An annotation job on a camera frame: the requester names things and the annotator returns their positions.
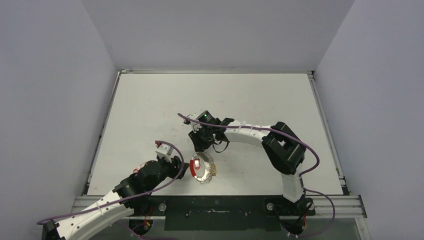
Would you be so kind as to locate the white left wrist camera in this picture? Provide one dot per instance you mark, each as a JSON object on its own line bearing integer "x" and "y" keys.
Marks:
{"x": 164, "y": 151}

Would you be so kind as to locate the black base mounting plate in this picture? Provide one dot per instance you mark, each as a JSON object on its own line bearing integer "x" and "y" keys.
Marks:
{"x": 222, "y": 213}

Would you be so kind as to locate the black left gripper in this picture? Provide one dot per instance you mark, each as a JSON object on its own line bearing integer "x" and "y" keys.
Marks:
{"x": 175, "y": 166}

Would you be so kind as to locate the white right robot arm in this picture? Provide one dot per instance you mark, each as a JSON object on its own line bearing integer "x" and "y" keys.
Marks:
{"x": 278, "y": 141}

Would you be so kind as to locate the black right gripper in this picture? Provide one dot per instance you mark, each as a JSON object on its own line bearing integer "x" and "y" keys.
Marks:
{"x": 198, "y": 141}

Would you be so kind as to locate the red key tag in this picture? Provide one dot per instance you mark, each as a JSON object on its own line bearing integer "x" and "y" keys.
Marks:
{"x": 197, "y": 164}

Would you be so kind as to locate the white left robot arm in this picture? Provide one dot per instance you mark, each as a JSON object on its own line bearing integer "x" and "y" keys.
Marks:
{"x": 130, "y": 197}

